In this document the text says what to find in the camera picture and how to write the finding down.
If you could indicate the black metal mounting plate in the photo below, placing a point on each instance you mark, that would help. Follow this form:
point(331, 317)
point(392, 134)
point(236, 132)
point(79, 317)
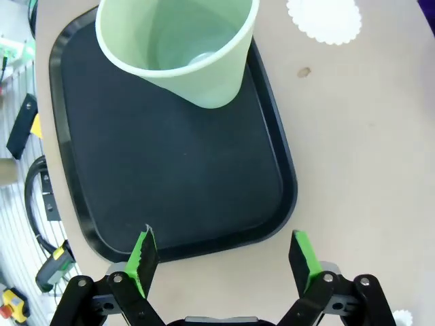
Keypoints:
point(46, 183)
point(51, 207)

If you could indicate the black handheld scanner yellow label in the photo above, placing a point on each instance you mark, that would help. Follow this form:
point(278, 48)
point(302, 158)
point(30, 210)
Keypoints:
point(54, 268)

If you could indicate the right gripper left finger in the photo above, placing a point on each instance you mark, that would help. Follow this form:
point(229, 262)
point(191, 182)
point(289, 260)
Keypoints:
point(144, 261)

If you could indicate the black plastic serving tray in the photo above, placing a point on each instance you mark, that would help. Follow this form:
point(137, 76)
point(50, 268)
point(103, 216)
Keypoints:
point(170, 169)

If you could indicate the flat black rectangular box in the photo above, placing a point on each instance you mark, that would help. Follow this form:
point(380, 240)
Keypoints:
point(21, 129)

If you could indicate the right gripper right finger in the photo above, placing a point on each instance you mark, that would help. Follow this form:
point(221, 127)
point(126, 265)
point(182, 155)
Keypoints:
point(302, 265)

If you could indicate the white scalloped paper coaster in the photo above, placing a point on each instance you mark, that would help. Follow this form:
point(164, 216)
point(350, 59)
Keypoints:
point(403, 318)
point(326, 20)

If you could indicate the yellow emergency stop button box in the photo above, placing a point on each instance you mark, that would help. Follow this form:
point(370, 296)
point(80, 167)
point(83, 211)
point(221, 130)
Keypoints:
point(13, 304)

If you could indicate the light green plastic cup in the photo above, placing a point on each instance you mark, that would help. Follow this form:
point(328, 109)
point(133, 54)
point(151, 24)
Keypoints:
point(204, 85)

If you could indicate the aluminium slotted mounting platform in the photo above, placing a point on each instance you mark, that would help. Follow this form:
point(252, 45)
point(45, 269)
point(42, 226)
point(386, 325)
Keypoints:
point(13, 210)

